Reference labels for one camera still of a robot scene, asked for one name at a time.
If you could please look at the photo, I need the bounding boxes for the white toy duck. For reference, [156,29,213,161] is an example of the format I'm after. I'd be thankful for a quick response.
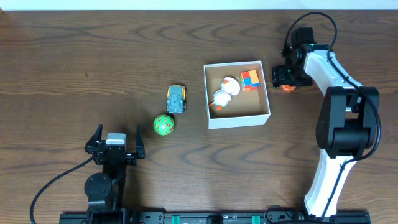
[208,77,241,110]

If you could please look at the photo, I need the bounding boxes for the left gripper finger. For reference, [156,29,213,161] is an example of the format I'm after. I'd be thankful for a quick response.
[136,127,145,152]
[85,124,103,147]

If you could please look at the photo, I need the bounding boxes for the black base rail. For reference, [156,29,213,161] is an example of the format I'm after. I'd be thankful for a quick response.
[59,208,371,224]

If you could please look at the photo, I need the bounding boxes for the orange round disc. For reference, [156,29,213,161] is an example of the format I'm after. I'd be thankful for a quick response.
[280,85,296,93]

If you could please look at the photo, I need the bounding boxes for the white cardboard box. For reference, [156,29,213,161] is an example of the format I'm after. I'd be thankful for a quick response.
[203,61,271,129]

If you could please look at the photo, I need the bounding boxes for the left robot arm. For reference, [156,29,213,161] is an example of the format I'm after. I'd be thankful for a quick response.
[84,125,145,224]

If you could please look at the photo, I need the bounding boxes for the left black cable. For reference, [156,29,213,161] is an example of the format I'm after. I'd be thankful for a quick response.
[29,156,94,224]

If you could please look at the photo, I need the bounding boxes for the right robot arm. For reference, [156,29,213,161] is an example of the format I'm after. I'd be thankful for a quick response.
[272,27,381,219]

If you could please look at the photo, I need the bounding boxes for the black cable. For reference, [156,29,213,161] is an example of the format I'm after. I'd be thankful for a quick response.
[264,11,382,222]
[29,156,94,224]

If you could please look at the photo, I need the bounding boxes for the green numbered ball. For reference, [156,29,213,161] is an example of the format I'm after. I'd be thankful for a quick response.
[153,114,175,136]

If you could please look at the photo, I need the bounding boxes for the grey yellow toy truck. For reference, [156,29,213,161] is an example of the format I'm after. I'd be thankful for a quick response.
[167,85,187,114]

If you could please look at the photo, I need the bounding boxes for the right black cable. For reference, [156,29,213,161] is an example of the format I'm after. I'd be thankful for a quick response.
[264,11,382,222]

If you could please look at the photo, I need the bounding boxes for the colourful puzzle cube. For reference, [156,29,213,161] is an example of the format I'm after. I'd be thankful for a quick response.
[239,70,260,91]

